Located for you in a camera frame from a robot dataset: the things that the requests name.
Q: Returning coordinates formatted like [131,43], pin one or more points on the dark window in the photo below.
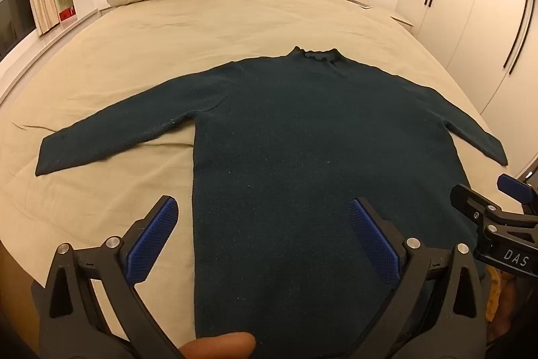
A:
[12,14]

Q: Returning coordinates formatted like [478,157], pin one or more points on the dark green sweater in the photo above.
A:
[294,132]

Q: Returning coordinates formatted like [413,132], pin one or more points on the yellow cloth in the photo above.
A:
[496,291]

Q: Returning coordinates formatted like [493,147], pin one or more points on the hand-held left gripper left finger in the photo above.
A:
[155,237]

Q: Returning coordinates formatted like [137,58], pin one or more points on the white window ledge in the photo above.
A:
[46,43]

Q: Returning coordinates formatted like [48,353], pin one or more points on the white wardrobe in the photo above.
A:
[470,5]

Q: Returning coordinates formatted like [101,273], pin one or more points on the white nightstand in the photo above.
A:
[402,21]

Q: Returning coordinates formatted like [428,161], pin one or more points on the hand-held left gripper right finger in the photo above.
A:
[374,241]

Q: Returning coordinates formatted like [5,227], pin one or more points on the red box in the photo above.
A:
[66,14]

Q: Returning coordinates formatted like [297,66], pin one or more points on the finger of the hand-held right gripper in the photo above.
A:
[515,187]
[464,197]

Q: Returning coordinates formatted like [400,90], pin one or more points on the beige bed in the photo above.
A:
[168,39]

